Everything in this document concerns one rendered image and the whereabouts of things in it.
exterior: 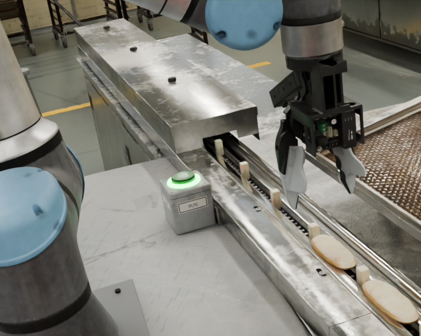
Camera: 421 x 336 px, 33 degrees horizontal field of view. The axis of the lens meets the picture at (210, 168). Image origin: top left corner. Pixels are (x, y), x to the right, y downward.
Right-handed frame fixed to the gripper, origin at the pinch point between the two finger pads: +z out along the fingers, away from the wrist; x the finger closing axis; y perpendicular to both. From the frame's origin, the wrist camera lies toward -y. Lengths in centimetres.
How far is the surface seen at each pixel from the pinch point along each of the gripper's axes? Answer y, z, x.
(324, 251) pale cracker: 2.7, 7.5, -1.3
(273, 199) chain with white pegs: -16.5, 7.5, -0.6
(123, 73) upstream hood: -94, 2, -8
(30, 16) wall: -700, 74, 10
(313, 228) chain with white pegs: -2.4, 6.6, -0.3
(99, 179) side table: -53, 11, -23
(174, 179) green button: -23.4, 2.8, -14.6
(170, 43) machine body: -161, 12, 22
